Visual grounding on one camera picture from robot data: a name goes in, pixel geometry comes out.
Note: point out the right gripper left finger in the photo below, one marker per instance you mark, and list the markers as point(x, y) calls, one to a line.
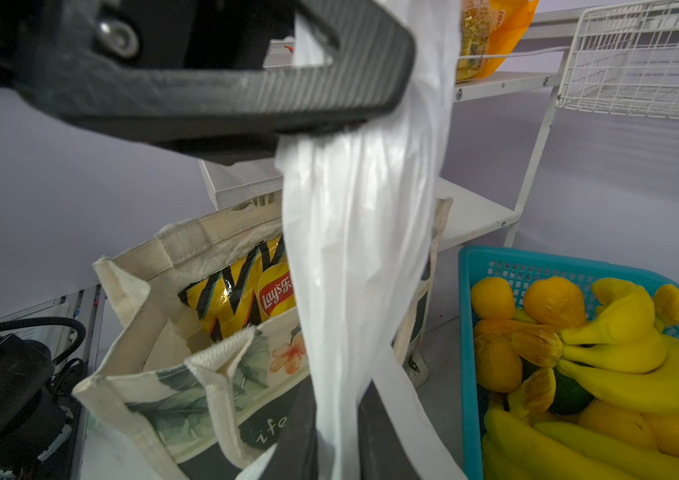
point(295, 454)

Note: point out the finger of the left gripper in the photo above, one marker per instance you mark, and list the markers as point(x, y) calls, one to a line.
point(221, 81)

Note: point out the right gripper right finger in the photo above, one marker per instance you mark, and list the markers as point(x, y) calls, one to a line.
point(380, 451)

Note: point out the beige canvas tote bag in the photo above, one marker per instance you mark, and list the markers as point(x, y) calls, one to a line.
point(194, 408)

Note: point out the black yellow chips bag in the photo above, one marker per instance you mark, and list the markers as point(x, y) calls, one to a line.
point(248, 292)

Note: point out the white plastic bag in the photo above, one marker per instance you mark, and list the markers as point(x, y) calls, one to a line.
point(357, 213)

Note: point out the large yellow banana bunch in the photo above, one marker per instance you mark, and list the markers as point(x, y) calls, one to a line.
point(514, 449)

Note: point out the teal plastic basket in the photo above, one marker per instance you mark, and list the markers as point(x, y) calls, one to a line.
point(503, 290)

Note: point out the white two-tier shelf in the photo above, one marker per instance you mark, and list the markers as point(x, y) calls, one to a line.
point(499, 130)

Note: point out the small yellow banana bunch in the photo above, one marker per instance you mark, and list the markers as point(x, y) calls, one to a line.
point(623, 356)

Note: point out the orange snack bag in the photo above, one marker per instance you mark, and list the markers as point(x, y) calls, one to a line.
point(491, 30)

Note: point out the white wire wall basket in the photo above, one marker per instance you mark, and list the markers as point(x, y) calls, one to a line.
point(624, 60)

